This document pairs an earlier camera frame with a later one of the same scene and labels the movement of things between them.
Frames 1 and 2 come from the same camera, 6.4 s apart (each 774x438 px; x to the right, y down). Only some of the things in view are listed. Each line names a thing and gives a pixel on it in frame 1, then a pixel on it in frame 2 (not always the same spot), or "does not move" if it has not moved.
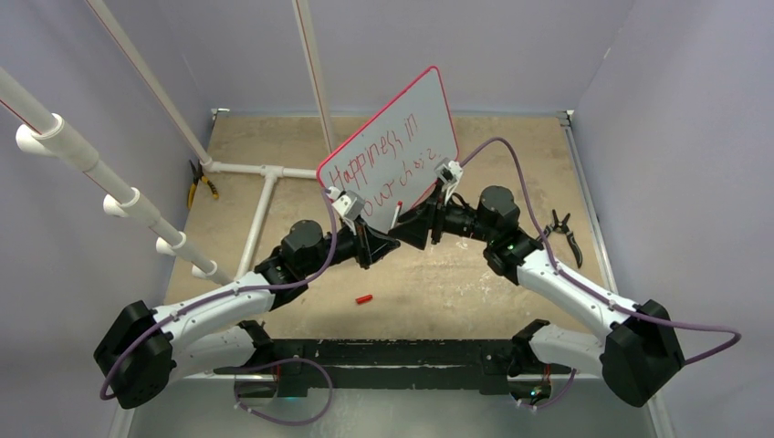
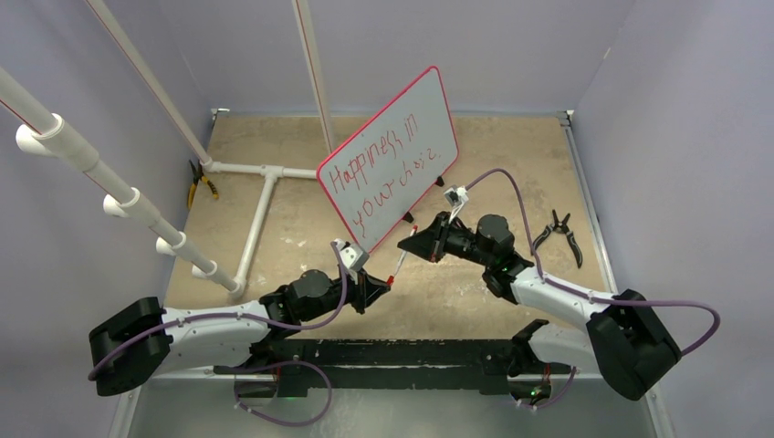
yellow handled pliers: (198, 175) does not move
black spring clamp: (560, 225) does not move
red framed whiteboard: (392, 158) does not move
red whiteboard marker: (396, 214) → (403, 253)
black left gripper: (369, 245) → (363, 295)
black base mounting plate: (301, 364) does not move
